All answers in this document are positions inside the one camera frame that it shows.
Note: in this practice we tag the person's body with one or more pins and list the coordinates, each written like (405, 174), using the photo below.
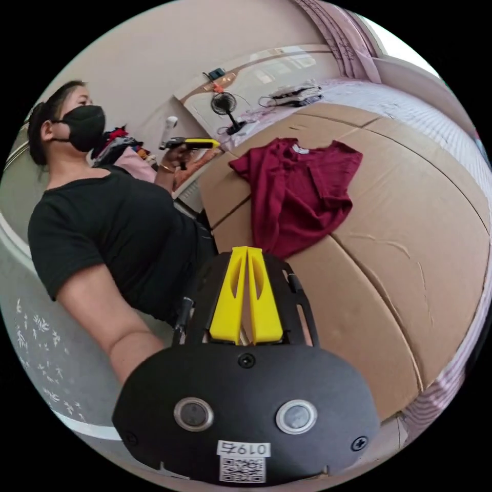
(115, 230)

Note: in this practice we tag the maroon t-shirt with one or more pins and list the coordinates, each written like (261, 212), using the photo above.
(296, 200)

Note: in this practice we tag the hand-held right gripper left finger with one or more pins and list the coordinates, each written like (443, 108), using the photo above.
(226, 307)

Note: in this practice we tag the colourful pile of clothes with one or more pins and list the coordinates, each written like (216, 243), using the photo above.
(115, 144)

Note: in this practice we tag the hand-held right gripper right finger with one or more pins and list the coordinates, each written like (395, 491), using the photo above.
(265, 311)

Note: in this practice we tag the person's left hand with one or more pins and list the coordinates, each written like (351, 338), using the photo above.
(175, 158)

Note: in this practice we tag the person's right forearm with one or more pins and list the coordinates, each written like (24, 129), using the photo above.
(134, 346)

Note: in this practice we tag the window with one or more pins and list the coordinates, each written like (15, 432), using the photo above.
(403, 42)

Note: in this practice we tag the person's left forearm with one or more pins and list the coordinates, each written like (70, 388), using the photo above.
(164, 177)

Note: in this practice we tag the pile of folded pale clothes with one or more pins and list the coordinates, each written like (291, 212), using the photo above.
(298, 92)

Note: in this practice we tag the pink curtain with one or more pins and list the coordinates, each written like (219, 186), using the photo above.
(346, 34)

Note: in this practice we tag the flat brown cardboard board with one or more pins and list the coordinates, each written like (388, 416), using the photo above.
(403, 250)

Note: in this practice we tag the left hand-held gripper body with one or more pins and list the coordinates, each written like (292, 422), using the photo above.
(175, 143)

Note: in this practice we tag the small black fan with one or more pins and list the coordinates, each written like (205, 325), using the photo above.
(223, 103)

